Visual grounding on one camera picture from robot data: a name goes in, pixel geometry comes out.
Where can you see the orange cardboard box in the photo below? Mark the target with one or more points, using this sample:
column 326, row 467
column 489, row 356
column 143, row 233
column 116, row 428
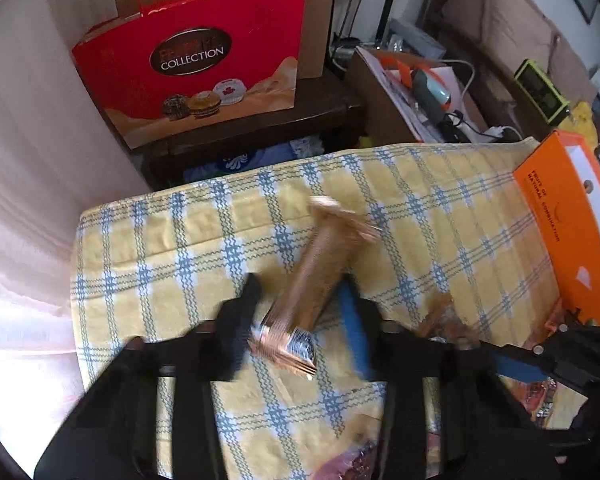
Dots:
column 570, row 230

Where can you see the yellow plastic bag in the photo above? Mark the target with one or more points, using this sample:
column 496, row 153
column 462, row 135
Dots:
column 586, row 122

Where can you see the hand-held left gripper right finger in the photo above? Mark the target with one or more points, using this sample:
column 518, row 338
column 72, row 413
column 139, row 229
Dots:
column 355, row 325

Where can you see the white flat box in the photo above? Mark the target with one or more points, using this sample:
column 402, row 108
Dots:
column 415, row 37

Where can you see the white sheer curtain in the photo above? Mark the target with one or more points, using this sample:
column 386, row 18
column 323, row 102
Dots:
column 30, row 160

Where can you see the dark wooden bench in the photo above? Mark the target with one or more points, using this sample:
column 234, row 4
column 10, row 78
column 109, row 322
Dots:
column 260, row 125

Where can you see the yellow-green device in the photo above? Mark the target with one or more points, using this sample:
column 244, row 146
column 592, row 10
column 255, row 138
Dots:
column 540, row 91

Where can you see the brown snack packet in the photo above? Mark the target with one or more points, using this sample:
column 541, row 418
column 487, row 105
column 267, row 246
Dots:
column 442, row 317

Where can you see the red gift bag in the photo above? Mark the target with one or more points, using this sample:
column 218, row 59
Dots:
column 190, row 60

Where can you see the teal hand tool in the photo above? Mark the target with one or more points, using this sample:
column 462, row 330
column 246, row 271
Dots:
column 430, row 87

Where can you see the yellow plaid tablecloth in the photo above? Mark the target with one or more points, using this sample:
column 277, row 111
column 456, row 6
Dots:
column 430, row 220

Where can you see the open cardboard box with tools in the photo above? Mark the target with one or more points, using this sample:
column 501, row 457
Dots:
column 395, row 100

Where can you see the blue and white cloth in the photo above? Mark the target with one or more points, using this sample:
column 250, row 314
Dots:
column 260, row 157

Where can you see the gold snack bar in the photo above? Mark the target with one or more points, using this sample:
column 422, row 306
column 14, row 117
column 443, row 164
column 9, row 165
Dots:
column 320, row 280

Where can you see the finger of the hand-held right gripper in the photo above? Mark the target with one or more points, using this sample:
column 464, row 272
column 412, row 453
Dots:
column 522, row 365

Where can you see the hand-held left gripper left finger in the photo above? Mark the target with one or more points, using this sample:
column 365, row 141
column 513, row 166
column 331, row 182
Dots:
column 235, row 330

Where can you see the brown sofa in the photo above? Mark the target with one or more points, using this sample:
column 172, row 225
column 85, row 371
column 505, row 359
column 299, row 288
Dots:
column 505, row 10

